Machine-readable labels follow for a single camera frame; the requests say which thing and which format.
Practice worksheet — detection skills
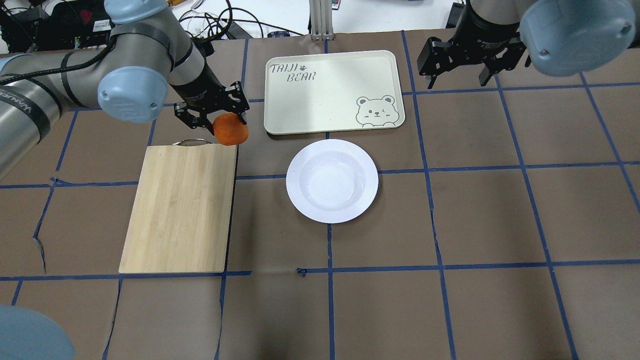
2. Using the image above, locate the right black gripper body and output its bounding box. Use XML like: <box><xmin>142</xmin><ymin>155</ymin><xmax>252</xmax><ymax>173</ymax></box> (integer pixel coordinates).
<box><xmin>436</xmin><ymin>14</ymin><xmax>525</xmax><ymax>71</ymax></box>

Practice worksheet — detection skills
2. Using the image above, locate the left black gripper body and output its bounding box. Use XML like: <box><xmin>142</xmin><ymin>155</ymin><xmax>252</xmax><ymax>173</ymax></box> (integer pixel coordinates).
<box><xmin>173</xmin><ymin>76</ymin><xmax>231</xmax><ymax>132</ymax></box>

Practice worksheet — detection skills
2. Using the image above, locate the orange fruit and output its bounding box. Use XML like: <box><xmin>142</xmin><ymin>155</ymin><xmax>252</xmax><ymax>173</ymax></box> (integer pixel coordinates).
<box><xmin>212</xmin><ymin>112</ymin><xmax>249</xmax><ymax>146</ymax></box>

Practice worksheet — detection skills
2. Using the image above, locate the cream bear tray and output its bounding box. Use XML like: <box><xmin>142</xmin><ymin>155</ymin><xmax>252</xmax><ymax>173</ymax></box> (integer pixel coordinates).
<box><xmin>263</xmin><ymin>50</ymin><xmax>406</xmax><ymax>136</ymax></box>

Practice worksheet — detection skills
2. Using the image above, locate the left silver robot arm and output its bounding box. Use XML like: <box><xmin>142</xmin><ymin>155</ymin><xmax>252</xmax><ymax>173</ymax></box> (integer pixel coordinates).
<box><xmin>0</xmin><ymin>0</ymin><xmax>250</xmax><ymax>177</ymax></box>

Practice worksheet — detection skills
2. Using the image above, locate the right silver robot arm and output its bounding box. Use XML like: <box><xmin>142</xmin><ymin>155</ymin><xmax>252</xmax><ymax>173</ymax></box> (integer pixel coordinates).
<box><xmin>417</xmin><ymin>0</ymin><xmax>639</xmax><ymax>89</ymax></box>

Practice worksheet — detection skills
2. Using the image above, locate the wooden cutting board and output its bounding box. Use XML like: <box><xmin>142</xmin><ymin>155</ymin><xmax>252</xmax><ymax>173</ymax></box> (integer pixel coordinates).
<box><xmin>118</xmin><ymin>143</ymin><xmax>238</xmax><ymax>275</ymax></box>

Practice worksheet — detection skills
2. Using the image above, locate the white round plate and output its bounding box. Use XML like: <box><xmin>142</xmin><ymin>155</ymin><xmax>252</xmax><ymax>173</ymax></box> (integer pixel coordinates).
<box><xmin>285</xmin><ymin>138</ymin><xmax>379</xmax><ymax>224</ymax></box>

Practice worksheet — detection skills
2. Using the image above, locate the aluminium frame post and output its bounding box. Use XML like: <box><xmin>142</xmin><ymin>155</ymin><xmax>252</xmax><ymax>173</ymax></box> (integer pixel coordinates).
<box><xmin>308</xmin><ymin>0</ymin><xmax>335</xmax><ymax>41</ymax></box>

